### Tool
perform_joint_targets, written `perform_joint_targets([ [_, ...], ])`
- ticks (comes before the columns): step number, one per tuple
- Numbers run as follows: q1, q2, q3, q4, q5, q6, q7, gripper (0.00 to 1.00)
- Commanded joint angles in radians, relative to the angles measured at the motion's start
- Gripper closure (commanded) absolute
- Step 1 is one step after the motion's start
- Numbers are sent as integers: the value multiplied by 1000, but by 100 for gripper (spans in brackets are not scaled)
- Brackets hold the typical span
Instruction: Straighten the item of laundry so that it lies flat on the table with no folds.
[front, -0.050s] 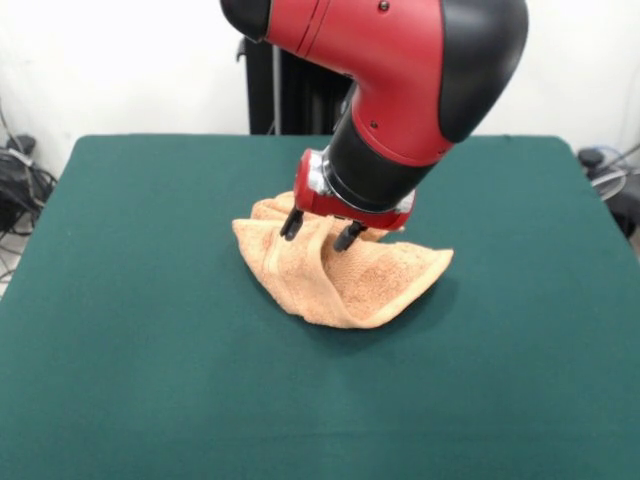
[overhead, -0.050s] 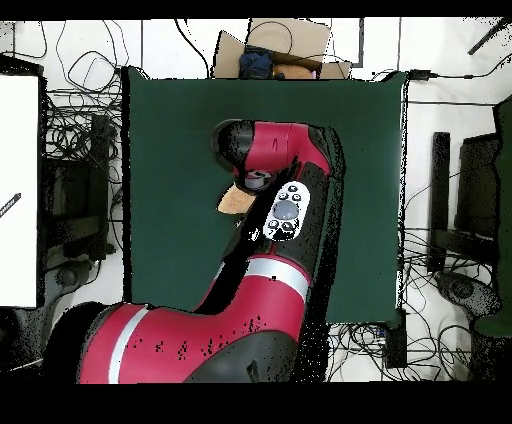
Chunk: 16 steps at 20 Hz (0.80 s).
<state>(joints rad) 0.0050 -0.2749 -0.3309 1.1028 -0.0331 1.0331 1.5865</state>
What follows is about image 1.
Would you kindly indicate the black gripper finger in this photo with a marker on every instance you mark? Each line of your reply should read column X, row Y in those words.
column 349, row 236
column 292, row 225

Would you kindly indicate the orange terry towel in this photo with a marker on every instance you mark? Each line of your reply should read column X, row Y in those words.
column 375, row 280

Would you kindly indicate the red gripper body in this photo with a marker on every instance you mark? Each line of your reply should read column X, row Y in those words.
column 325, row 204

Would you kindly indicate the dark green table cloth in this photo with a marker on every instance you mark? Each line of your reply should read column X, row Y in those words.
column 150, row 325

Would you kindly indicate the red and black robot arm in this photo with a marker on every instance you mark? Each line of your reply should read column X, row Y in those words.
column 400, row 75

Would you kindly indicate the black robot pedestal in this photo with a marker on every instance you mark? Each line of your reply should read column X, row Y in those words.
column 300, row 100

